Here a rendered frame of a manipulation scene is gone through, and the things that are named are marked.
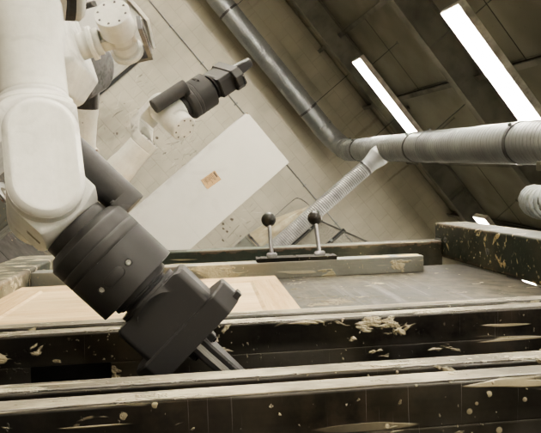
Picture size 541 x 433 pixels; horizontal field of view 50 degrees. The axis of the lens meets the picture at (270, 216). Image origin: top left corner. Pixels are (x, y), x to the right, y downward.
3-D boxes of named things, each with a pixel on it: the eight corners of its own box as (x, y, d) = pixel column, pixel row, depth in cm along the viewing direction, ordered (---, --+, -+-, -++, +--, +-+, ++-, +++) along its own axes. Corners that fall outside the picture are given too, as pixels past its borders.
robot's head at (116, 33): (78, 9, 106) (125, -5, 107) (96, 46, 115) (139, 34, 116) (85, 33, 103) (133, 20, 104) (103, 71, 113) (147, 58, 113)
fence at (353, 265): (37, 286, 140) (36, 270, 140) (416, 268, 150) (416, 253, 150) (31, 289, 135) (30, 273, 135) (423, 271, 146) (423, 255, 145)
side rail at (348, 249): (63, 292, 165) (62, 254, 165) (434, 274, 177) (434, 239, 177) (58, 296, 159) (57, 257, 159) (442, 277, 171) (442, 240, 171)
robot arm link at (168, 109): (213, 123, 144) (177, 148, 141) (187, 100, 149) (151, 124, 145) (206, 90, 135) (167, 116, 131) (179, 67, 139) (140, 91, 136)
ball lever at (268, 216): (264, 264, 145) (260, 216, 151) (279, 264, 145) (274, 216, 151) (264, 258, 141) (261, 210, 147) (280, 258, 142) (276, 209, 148)
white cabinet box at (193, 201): (79, 255, 558) (240, 116, 568) (121, 298, 568) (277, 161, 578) (67, 267, 498) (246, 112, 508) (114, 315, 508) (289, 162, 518)
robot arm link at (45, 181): (8, 218, 48) (-5, 70, 50) (9, 242, 55) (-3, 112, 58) (90, 213, 50) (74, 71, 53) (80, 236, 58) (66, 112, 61)
